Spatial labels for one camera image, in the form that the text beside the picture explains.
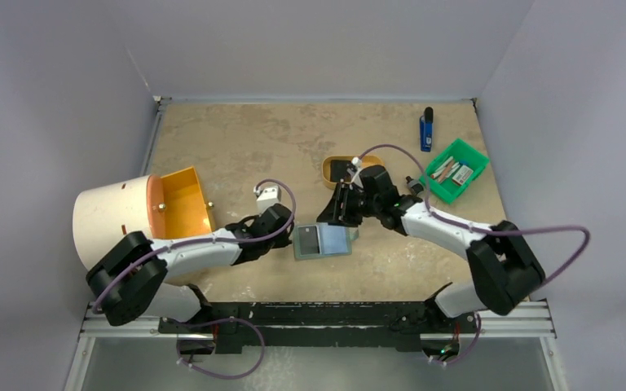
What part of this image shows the tan oval tray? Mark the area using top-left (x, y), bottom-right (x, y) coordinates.
top-left (321, 155), bottom-right (384, 189)

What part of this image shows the orange pencil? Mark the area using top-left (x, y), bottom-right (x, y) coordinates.
top-left (435, 161), bottom-right (455, 183)

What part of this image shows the black aluminium base frame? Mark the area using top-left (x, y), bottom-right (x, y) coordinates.
top-left (82, 301), bottom-right (556, 354)

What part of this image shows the yellow drawer box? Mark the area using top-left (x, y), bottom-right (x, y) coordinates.
top-left (161, 166), bottom-right (216, 239)

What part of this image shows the single black credit card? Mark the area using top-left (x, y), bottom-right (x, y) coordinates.
top-left (298, 226), bottom-right (320, 256)

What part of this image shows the white cylinder container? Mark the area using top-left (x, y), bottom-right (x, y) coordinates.
top-left (73, 175), bottom-right (165, 270)

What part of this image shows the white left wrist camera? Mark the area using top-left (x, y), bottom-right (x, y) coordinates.
top-left (253, 185), bottom-right (281, 214)

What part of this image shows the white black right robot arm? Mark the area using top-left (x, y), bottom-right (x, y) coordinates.
top-left (317, 165), bottom-right (546, 332)

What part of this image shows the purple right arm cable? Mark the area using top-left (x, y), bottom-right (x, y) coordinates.
top-left (351, 143), bottom-right (591, 368)

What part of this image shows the white red staple box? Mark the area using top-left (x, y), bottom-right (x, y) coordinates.
top-left (451, 165), bottom-right (474, 187)

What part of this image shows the small black binder clip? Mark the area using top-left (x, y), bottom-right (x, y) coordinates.
top-left (405, 176), bottom-right (425, 197)

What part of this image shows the green plastic bin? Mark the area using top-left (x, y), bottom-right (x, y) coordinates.
top-left (419, 138), bottom-right (490, 204)

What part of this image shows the black credit card stack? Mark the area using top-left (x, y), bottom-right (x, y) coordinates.
top-left (329, 159), bottom-right (350, 183)

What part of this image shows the grey-green card holder wallet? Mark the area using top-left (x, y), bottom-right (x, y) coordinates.
top-left (293, 223), bottom-right (352, 260)

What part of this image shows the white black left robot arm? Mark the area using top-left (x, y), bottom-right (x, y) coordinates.
top-left (86, 204), bottom-right (293, 333)

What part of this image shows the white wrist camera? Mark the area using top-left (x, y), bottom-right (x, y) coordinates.
top-left (347, 156), bottom-right (362, 183)
top-left (253, 185), bottom-right (281, 214)

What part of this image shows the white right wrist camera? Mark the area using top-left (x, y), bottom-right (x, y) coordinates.
top-left (347, 156), bottom-right (362, 183)

